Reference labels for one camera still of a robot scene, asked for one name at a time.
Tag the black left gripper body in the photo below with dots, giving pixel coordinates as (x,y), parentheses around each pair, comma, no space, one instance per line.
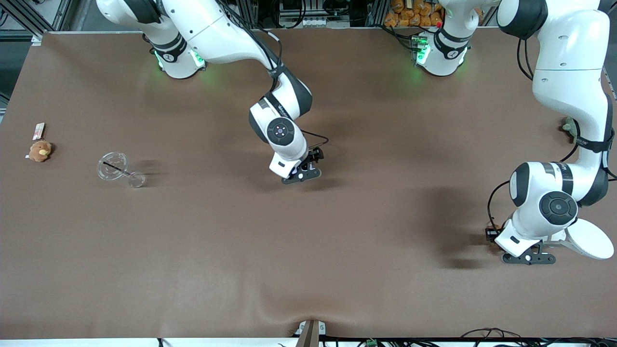
(492,234)

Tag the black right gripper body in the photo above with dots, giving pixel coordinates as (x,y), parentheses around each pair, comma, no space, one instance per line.
(314,157)

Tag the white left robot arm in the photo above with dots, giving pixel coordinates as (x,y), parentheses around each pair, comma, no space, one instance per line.
(569,72)

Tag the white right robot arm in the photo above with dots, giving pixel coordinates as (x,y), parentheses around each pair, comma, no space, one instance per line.
(217,33)

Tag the white bin with open lid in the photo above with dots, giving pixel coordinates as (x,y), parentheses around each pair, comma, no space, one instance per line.
(590,238)

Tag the green plush turtle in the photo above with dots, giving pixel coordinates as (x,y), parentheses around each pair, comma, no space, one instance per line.
(571,127)

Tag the white flat power strip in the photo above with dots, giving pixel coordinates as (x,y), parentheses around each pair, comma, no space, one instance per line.
(308,22)

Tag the thin black stick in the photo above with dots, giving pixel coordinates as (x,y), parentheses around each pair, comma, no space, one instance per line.
(115,168)

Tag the clear glass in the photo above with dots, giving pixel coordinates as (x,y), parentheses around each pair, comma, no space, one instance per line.
(112,166)

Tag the brown plush toy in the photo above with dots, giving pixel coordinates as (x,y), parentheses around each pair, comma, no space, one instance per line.
(40,151)

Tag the small white printed card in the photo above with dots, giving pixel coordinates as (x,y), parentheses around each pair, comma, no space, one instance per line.
(38,131)

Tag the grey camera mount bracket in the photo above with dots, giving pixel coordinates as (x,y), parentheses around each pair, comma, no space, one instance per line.
(310,332)

